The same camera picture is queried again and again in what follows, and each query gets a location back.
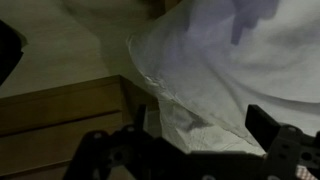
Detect white bed sheet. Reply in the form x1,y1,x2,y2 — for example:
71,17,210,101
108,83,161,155
127,0,320,153

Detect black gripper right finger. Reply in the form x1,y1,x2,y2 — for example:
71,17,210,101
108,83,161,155
245,105,281,153

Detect wooden bed frame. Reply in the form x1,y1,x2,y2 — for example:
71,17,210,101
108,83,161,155
0,76,158,180

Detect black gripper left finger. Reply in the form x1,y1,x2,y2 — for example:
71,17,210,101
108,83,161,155
134,105,147,131

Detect black robot table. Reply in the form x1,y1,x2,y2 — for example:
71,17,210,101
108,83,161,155
0,20,27,86

